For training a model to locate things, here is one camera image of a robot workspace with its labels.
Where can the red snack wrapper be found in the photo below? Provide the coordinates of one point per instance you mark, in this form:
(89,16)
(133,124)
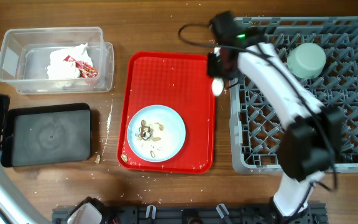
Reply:
(85,69)

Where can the grey dishwasher rack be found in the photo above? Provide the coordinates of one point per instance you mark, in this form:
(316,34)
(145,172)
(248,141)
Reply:
(254,127)

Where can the light blue plate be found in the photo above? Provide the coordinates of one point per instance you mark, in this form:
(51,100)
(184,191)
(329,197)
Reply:
(174,129)

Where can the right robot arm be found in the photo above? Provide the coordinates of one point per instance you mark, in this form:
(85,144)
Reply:
(312,137)

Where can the white plastic spoon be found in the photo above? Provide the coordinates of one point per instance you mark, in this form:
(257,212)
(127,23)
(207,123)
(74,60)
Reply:
(217,86)

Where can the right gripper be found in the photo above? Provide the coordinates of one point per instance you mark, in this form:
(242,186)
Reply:
(212,70)

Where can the black plastic tray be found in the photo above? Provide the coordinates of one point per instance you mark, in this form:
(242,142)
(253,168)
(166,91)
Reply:
(47,135)

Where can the clear plastic waste bin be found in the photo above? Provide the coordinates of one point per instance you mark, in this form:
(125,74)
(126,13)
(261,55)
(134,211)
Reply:
(25,56)

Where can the nut shell on table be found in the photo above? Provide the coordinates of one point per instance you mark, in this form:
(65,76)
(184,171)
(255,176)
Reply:
(98,159)

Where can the white napkin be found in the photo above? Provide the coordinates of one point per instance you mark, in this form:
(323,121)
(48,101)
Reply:
(64,63)

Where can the red serving tray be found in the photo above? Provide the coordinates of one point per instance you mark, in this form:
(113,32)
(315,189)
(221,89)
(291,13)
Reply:
(180,82)

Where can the nut shell on tray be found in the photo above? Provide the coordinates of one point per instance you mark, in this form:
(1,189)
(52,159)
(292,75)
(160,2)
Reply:
(124,157)

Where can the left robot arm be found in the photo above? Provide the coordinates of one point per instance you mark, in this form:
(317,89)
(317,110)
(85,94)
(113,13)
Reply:
(14,207)

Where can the green bowl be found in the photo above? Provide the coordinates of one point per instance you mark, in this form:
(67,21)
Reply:
(306,61)

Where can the food scraps on plate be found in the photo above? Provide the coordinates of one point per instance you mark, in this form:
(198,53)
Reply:
(149,137)

